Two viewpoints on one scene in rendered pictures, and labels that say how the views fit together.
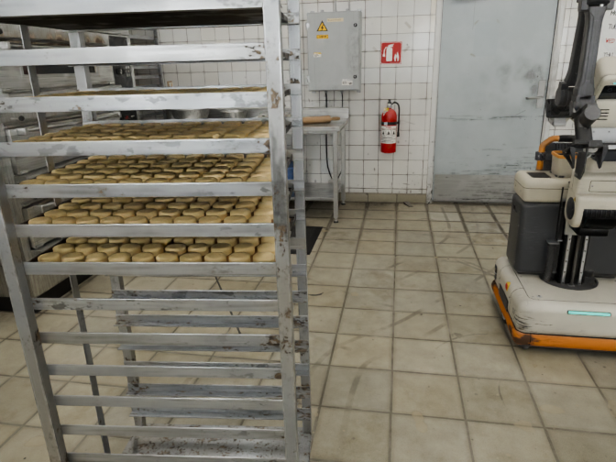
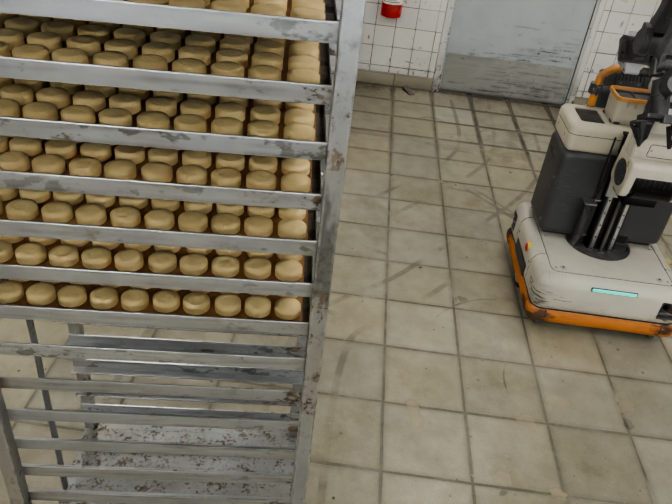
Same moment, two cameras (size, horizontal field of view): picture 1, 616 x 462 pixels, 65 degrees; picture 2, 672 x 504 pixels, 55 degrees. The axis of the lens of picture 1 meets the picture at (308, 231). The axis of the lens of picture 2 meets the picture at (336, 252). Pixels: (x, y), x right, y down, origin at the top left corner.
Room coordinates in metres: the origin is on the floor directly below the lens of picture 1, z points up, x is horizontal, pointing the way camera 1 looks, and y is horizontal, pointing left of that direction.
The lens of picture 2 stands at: (0.09, 0.19, 1.76)
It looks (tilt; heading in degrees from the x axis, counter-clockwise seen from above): 34 degrees down; 350
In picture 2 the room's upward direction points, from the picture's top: 7 degrees clockwise
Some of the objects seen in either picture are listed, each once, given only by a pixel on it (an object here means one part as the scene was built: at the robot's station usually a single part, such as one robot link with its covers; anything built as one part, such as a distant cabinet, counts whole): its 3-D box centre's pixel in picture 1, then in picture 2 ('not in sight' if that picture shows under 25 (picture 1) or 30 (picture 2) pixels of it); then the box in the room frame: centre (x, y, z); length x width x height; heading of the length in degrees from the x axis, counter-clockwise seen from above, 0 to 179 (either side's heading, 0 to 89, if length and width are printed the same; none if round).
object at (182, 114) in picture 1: (191, 115); not in sight; (4.86, 1.11, 0.95); 0.39 x 0.39 x 0.14
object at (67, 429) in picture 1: (173, 428); (161, 470); (1.02, 0.36, 0.51); 0.64 x 0.03 x 0.03; 86
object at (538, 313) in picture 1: (564, 299); (588, 264); (2.35, -1.37, 0.16); 0.67 x 0.64 x 0.25; 169
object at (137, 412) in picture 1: (219, 412); (191, 415); (1.41, 0.33, 0.24); 0.64 x 0.03 x 0.03; 86
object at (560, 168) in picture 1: (577, 164); (637, 107); (2.46, -1.39, 0.87); 0.23 x 0.15 x 0.11; 79
